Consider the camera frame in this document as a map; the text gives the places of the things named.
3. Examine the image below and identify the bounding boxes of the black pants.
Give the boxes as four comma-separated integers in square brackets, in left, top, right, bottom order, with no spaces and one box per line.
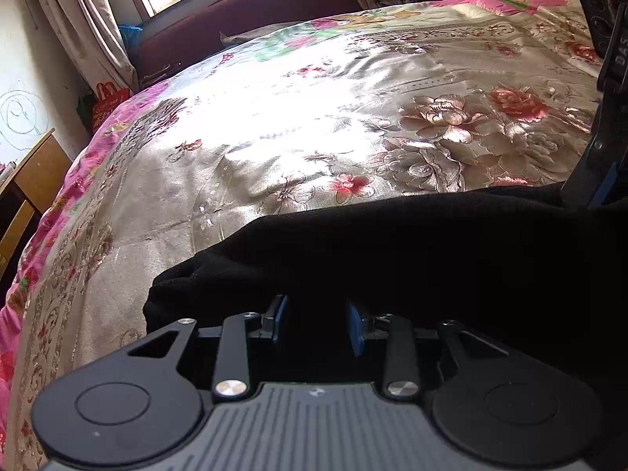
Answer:
[142,181,628,405]

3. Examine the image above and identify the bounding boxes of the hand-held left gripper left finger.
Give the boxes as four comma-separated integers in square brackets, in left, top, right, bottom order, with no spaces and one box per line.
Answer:
[126,294,290,400]

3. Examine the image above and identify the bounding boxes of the dark red headboard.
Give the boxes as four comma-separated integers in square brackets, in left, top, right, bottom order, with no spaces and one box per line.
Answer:
[131,0,365,80]

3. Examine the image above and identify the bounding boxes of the floral satin bedspread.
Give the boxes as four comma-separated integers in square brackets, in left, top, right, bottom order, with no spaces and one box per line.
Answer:
[0,0,606,471]

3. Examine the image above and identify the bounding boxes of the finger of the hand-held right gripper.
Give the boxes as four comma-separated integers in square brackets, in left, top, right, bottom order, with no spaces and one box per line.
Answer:
[559,73,623,208]

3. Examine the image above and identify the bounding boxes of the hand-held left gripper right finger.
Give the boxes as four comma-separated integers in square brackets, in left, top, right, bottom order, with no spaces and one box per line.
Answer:
[345,297,512,400]

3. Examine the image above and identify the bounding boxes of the wooden bedside cabinet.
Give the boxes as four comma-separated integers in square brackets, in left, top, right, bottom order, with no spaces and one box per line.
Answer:
[0,128,74,283]

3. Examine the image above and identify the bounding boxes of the red bag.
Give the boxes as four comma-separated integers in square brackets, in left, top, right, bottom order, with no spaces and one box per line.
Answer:
[89,80,132,134]

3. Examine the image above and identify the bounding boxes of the blue plastic bag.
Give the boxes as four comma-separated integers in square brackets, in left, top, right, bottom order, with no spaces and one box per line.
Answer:
[119,24,144,60]

